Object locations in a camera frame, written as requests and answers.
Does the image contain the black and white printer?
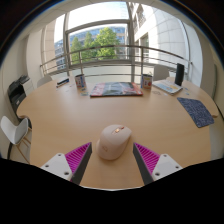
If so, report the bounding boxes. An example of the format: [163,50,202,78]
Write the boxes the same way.
[7,74,34,108]

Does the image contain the metal balcony railing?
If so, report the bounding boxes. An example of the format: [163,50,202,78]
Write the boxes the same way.
[39,44,194,79]

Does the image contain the red cover magazine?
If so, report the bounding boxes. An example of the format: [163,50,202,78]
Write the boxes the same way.
[89,81,144,98]

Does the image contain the small dark blue box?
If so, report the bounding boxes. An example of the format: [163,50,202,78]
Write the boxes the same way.
[55,77,70,88]

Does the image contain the pale pink computer mouse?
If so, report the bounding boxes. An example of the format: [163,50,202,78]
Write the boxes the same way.
[95,124,133,161]

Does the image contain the black cylindrical bottle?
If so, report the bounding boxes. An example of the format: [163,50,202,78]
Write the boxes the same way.
[174,63,185,87]

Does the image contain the blue patterned mouse pad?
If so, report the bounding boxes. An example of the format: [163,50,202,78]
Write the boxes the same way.
[176,96,215,129]

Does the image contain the light blue illustrated book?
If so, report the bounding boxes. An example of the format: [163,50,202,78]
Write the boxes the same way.
[152,79,184,95]

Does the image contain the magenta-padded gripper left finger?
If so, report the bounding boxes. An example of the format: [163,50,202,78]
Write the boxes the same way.
[40,142,93,186]

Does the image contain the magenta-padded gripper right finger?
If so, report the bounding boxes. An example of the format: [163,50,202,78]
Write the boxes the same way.
[132,142,184,186]

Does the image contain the white chair with wooden legs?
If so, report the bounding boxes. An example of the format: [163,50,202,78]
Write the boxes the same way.
[0,115,33,164]

